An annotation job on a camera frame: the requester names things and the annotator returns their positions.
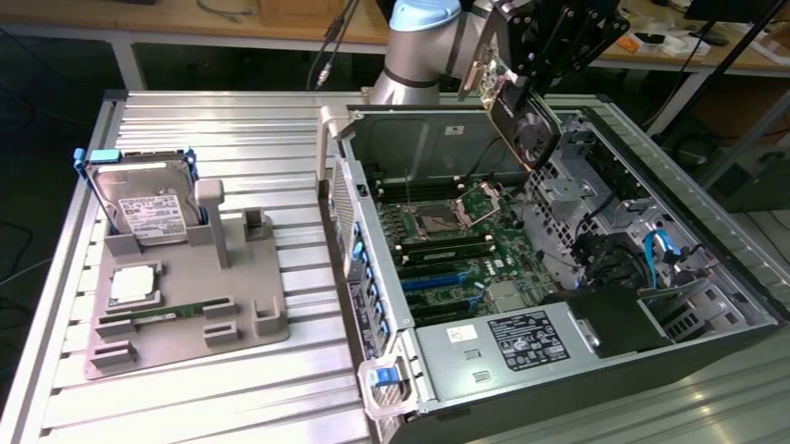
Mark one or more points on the black graphics card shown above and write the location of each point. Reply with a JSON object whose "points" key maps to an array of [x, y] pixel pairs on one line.
{"points": [[531, 127]]}

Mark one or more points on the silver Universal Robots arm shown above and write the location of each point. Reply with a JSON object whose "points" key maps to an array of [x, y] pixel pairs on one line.
{"points": [[414, 60]]}

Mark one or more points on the orange small box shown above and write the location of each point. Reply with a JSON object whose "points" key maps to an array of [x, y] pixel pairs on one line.
{"points": [[627, 42]]}

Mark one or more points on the wooden desk with clutter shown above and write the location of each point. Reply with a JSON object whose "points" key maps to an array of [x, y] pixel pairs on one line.
{"points": [[729, 55]]}

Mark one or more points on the black slanted pole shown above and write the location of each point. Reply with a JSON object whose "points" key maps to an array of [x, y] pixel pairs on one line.
{"points": [[737, 46]]}

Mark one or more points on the metal disk bay cage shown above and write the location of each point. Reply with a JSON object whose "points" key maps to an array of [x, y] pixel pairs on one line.
{"points": [[565, 189]]}

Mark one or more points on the metal socket cover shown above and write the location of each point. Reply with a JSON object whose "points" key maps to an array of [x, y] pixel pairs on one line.
{"points": [[483, 203]]}

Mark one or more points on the brown cardboard box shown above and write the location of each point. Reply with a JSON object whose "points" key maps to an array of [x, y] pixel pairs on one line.
{"points": [[300, 11]]}

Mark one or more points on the CPU socket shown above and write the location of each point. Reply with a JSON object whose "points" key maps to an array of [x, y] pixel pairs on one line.
{"points": [[436, 221]]}

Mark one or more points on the green motherboard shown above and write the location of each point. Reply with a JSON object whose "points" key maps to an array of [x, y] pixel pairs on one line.
{"points": [[513, 259]]}

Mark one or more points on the black RAM stick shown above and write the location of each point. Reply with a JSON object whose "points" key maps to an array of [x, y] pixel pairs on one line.
{"points": [[445, 253]]}

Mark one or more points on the blue expansion slot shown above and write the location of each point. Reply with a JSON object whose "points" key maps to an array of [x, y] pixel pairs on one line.
{"points": [[433, 282]]}

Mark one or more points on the silver chipset heat sink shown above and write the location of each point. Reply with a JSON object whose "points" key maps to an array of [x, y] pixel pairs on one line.
{"points": [[505, 297]]}

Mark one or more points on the wooden desk with grey legs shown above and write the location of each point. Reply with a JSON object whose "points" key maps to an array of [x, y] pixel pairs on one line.
{"points": [[154, 20]]}

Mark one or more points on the black fan shroud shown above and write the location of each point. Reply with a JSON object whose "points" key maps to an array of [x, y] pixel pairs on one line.
{"points": [[612, 319]]}

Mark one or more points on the grey power supply unit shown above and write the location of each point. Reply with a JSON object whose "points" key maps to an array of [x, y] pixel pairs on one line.
{"points": [[457, 361]]}

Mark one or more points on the open black PC case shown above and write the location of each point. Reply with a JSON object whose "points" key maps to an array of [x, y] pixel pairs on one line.
{"points": [[680, 351]]}

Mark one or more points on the silver CPU chip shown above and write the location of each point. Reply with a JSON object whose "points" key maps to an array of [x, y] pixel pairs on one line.
{"points": [[136, 284]]}

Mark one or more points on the green RAM stick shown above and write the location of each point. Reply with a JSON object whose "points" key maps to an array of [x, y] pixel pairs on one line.
{"points": [[161, 314]]}

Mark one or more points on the grey parts rack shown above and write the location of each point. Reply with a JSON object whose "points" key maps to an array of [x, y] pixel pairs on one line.
{"points": [[186, 337]]}

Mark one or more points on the grey case corner bracket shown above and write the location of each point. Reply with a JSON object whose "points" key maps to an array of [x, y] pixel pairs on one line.
{"points": [[337, 118], [386, 402]]}

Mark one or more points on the hard disk with blue bracket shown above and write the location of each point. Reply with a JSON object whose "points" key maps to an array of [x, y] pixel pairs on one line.
{"points": [[145, 199]]}

